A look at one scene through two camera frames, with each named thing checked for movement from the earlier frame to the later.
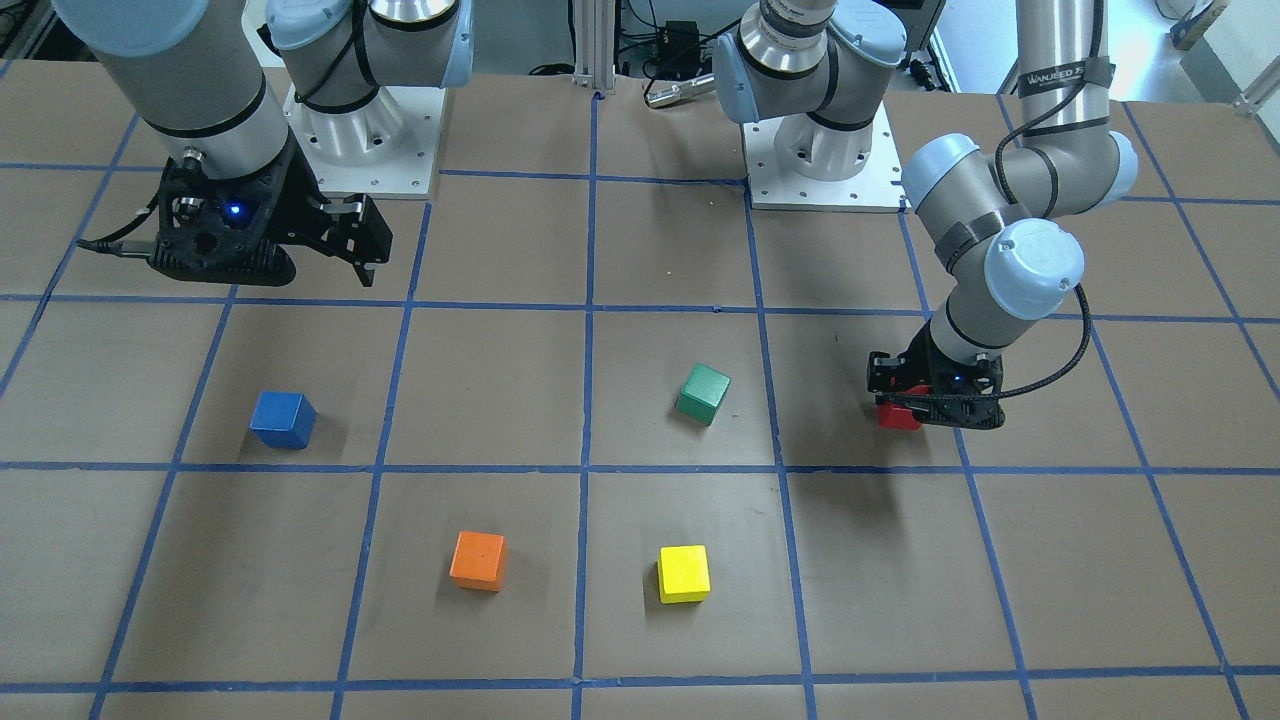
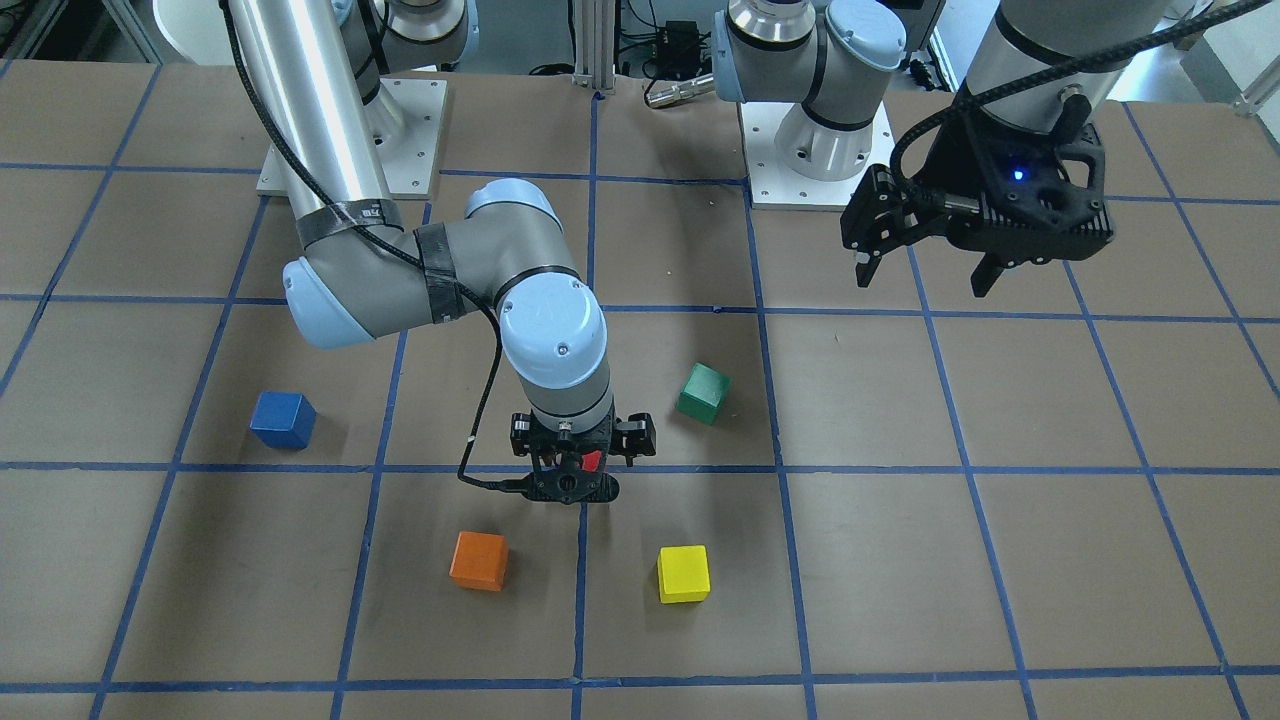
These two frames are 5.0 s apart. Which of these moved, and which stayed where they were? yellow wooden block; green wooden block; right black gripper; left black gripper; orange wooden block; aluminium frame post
Moved: right black gripper; left black gripper
Stayed: yellow wooden block; orange wooden block; green wooden block; aluminium frame post
